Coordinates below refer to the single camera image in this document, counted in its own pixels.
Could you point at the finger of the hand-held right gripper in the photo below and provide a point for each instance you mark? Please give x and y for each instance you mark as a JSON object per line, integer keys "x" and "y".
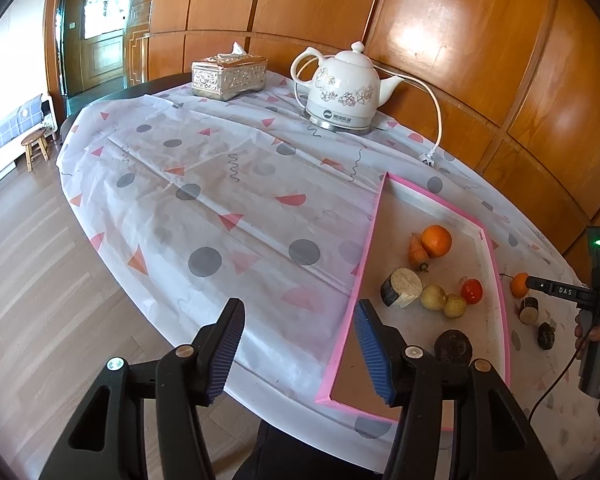
{"x": 555, "y": 288}

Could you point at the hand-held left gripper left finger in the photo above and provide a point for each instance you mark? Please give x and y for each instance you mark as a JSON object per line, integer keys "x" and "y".
{"x": 225, "y": 355}

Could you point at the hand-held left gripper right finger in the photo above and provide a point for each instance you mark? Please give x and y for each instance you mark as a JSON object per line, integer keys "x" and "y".
{"x": 375, "y": 355}

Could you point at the small orange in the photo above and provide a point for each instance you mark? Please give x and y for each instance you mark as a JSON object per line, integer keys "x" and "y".
{"x": 519, "y": 286}

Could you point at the large cut yam piece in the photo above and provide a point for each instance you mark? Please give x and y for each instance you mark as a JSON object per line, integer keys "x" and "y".
{"x": 402, "y": 286}

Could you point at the large dark brown tuber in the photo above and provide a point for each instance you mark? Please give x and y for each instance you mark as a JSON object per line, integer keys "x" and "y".
{"x": 452, "y": 344}

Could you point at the small yellow pear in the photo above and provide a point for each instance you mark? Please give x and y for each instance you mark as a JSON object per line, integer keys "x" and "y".
{"x": 433, "y": 298}
{"x": 455, "y": 307}

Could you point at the large orange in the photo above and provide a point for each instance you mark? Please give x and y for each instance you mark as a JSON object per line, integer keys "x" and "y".
{"x": 436, "y": 241}

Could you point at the pink rimmed tray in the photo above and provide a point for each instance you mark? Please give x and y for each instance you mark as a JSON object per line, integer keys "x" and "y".
{"x": 405, "y": 210}

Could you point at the small cut yam piece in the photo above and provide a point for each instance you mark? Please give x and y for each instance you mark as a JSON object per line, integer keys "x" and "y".
{"x": 528, "y": 310}

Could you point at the small dark brown tuber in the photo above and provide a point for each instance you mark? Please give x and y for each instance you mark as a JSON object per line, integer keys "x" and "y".
{"x": 546, "y": 335}

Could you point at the red tomato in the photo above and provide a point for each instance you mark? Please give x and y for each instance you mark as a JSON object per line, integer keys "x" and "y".
{"x": 472, "y": 291}

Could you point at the carrot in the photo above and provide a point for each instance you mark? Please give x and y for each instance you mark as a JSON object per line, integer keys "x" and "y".
{"x": 417, "y": 252}

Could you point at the white patterned tablecloth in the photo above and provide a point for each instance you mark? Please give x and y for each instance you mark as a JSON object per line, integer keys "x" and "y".
{"x": 230, "y": 185}

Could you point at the silver kettle base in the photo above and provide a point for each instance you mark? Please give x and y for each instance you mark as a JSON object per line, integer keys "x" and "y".
{"x": 337, "y": 121}

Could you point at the white floral electric kettle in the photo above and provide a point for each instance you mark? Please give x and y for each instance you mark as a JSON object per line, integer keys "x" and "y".
{"x": 345, "y": 85}

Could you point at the silver embossed tissue box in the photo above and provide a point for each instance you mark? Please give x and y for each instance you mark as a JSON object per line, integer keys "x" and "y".
{"x": 230, "y": 77}

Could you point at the small wooden stool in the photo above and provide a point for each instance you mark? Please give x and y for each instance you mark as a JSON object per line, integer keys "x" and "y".
{"x": 36, "y": 144}

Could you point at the blue plaid sofa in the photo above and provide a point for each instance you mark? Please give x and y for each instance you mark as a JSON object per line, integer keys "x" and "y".
{"x": 10, "y": 120}

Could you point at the wooden door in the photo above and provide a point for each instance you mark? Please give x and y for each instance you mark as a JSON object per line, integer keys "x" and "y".
{"x": 102, "y": 60}

